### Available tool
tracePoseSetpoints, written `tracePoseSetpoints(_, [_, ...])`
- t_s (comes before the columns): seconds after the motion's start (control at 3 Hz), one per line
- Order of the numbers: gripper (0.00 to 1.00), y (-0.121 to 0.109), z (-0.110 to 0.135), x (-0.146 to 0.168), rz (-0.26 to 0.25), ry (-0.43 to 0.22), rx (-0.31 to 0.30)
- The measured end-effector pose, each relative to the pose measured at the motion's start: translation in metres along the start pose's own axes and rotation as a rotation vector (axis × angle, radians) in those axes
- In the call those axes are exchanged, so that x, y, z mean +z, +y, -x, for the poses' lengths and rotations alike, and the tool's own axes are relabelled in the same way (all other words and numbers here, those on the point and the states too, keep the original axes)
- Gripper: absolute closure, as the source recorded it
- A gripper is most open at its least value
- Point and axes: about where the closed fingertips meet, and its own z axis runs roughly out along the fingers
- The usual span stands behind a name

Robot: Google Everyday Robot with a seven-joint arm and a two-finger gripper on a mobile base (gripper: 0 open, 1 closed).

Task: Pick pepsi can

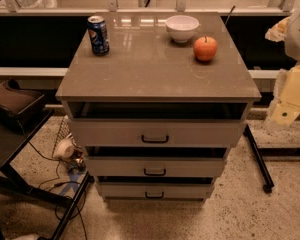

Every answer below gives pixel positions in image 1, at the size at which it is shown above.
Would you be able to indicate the wire mesh basket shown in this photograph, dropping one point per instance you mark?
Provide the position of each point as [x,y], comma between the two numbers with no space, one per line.
[76,160]

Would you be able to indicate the white bowl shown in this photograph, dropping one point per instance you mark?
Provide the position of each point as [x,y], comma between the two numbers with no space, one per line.
[181,28]

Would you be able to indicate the black stand leg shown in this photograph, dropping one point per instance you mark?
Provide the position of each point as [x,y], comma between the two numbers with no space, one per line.
[268,183]

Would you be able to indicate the top drawer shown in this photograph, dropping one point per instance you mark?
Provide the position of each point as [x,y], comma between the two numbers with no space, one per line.
[153,133]

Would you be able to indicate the middle drawer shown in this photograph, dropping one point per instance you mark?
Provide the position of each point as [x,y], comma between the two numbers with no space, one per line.
[134,167]

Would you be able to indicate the bottom drawer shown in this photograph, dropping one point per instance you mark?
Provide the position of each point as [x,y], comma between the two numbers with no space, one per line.
[154,191]

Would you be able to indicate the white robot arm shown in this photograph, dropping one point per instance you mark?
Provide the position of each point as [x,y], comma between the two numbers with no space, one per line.
[288,31]

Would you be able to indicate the drawer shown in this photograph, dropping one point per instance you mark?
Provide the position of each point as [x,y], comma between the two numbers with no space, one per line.
[153,133]
[154,191]
[134,167]

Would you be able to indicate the red apple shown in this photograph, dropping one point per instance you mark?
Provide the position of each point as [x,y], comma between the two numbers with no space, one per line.
[205,48]

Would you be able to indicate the grey drawer cabinet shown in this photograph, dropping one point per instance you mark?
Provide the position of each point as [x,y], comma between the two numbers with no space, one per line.
[147,76]

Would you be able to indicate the white tape roll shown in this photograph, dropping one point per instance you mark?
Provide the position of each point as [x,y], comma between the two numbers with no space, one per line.
[64,149]

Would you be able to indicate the brown padded chair seat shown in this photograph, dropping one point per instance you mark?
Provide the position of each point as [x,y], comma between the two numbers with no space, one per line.
[19,105]

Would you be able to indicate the black side table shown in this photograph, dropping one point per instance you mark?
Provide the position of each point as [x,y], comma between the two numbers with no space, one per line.
[11,143]

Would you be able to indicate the blue pepsi can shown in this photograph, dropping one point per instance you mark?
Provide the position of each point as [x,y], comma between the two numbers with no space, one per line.
[97,30]

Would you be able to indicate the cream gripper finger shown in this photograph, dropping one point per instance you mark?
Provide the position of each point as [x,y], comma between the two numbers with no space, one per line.
[285,106]

